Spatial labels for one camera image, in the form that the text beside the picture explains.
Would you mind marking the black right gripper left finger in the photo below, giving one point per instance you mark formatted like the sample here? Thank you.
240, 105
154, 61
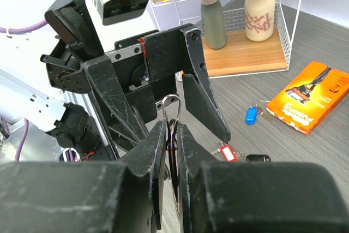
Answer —
93, 196

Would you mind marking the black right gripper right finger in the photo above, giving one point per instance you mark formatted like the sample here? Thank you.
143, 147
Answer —
218, 196

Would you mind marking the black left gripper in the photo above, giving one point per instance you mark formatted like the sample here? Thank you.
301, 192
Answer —
146, 66

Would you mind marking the blue key tag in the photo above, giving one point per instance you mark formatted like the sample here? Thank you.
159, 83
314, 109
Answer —
251, 115

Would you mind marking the silver key with blue tag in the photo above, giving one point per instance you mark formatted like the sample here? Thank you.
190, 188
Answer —
260, 112

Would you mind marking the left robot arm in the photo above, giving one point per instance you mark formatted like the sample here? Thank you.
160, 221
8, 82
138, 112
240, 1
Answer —
77, 43

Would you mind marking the silver key with red tag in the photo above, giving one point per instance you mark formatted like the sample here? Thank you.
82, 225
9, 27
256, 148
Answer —
219, 148

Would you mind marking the silver key with black tag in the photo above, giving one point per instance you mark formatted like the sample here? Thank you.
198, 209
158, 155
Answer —
240, 156

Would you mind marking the black key tag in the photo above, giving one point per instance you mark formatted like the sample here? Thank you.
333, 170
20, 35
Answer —
258, 158

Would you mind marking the orange Gillette razor box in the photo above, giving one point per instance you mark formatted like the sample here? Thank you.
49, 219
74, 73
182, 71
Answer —
309, 98

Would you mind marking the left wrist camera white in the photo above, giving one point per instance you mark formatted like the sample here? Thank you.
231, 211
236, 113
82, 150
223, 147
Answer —
116, 20

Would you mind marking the white wire shelf rack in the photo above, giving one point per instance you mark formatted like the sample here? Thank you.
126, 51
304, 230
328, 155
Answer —
241, 56

